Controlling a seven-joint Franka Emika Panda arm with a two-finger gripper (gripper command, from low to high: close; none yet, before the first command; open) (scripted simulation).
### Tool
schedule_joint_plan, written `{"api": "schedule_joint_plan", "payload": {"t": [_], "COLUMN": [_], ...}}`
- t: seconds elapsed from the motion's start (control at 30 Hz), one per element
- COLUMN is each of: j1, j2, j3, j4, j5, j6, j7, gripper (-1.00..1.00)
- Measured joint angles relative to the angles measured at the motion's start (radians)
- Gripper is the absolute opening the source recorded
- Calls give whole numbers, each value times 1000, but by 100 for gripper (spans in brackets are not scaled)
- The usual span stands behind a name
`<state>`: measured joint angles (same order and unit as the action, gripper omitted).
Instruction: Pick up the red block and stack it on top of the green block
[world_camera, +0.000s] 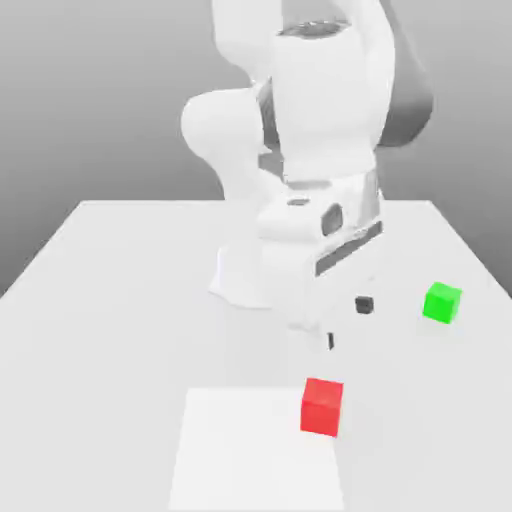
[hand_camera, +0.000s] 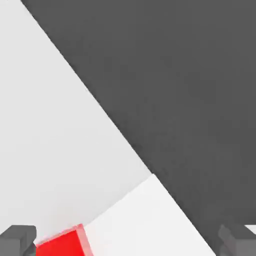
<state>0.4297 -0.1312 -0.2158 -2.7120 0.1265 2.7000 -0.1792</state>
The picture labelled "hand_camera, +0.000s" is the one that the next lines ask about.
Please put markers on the small red cube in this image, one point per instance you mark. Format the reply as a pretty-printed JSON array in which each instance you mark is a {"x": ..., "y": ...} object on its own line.
[{"x": 62, "y": 243}]

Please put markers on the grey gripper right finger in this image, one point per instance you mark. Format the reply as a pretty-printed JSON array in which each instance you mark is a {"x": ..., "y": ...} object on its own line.
[{"x": 238, "y": 243}]

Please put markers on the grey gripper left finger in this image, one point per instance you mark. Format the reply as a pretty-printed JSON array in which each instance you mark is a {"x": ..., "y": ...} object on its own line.
[{"x": 15, "y": 239}]

